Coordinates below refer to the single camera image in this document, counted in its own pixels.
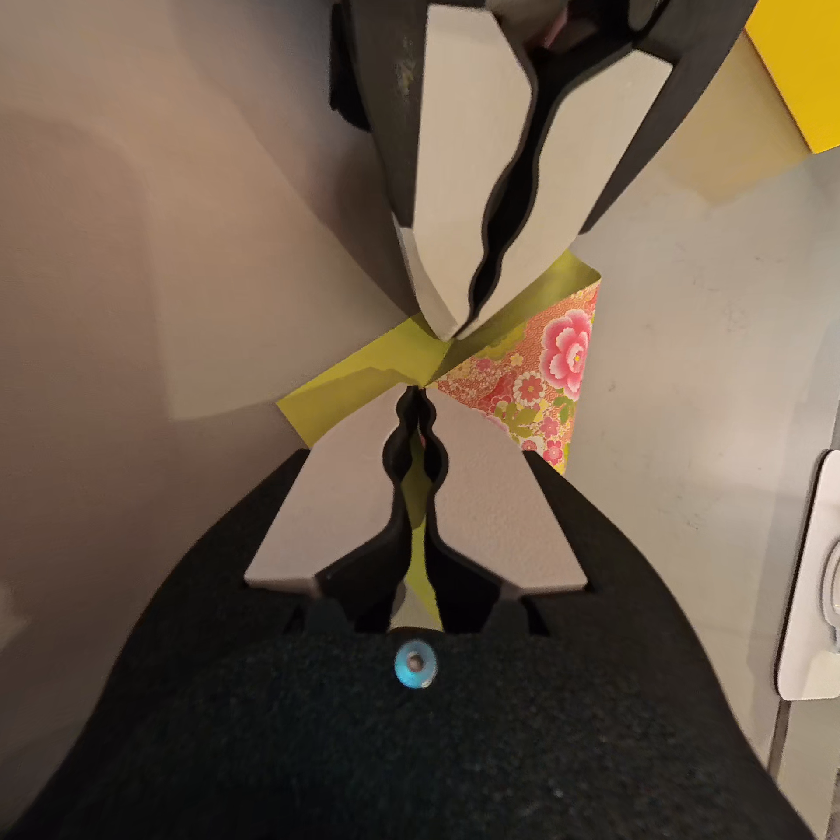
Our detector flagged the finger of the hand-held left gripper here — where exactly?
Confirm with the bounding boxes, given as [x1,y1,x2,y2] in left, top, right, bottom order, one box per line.
[392,3,536,342]
[458,49,676,341]

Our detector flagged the white adhesive hook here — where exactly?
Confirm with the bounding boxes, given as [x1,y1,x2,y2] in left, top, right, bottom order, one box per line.
[774,449,840,702]

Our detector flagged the yellow-green floral origami paper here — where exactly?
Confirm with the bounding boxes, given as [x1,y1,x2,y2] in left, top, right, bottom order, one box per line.
[276,252,602,624]

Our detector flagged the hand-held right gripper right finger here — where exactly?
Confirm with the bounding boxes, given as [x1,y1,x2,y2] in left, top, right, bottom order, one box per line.
[416,387,588,634]

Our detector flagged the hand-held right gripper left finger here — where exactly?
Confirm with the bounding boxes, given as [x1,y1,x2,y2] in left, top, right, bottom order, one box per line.
[244,387,421,634]

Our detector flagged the yellow box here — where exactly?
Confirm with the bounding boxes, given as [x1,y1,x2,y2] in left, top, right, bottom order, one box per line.
[743,0,840,155]

